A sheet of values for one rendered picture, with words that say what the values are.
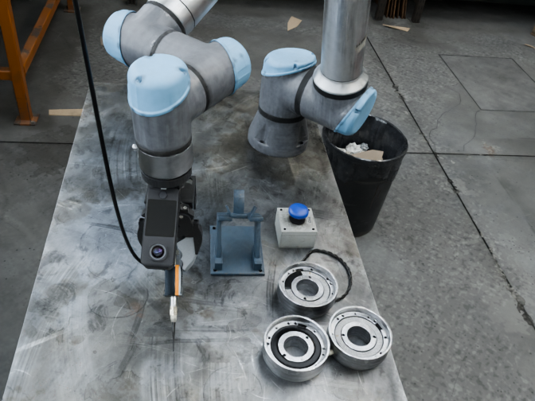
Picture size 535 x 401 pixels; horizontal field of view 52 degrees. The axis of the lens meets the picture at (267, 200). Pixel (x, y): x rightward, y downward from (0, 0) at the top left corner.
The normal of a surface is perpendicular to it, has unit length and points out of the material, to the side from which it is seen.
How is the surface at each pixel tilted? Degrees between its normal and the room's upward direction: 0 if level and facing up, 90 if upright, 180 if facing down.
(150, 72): 4
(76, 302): 0
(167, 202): 34
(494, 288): 0
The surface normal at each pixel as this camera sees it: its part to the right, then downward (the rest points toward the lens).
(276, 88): -0.55, 0.47
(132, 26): -0.22, -0.38
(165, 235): 0.10, -0.27
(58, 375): 0.11, -0.76
